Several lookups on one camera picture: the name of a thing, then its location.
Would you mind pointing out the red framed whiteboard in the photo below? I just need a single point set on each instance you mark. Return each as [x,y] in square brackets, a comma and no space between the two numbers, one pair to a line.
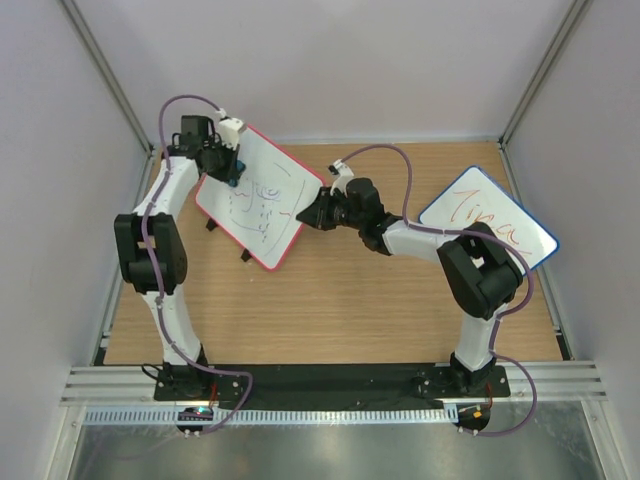
[260,212]

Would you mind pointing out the aluminium front rail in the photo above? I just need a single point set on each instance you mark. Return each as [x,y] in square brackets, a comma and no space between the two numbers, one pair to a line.
[125,385]

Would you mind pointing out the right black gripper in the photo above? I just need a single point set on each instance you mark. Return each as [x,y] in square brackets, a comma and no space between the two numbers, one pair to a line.
[318,214]

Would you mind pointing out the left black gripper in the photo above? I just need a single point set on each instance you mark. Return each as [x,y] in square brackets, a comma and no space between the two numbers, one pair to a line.
[233,156]

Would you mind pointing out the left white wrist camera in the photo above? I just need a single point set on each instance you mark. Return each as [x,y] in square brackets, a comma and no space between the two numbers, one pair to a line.
[230,130]

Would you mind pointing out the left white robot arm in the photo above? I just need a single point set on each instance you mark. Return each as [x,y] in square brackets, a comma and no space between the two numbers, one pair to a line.
[152,256]

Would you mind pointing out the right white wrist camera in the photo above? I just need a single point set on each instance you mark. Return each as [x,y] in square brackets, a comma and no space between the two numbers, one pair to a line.
[342,174]

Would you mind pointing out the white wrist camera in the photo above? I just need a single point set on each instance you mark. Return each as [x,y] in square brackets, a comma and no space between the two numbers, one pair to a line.
[342,174]
[230,130]

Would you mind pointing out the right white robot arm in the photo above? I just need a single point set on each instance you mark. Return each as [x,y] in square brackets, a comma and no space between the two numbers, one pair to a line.
[482,276]

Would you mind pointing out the white slotted cable duct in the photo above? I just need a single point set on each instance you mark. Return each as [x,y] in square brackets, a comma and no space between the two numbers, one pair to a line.
[198,416]

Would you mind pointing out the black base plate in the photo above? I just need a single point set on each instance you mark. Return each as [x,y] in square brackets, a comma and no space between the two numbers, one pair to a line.
[324,387]

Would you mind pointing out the blue framed whiteboard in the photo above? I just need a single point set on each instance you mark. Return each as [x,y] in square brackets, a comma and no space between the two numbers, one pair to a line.
[474,196]

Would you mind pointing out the blue whiteboard eraser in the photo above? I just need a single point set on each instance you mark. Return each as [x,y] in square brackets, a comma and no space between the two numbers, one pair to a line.
[236,171]

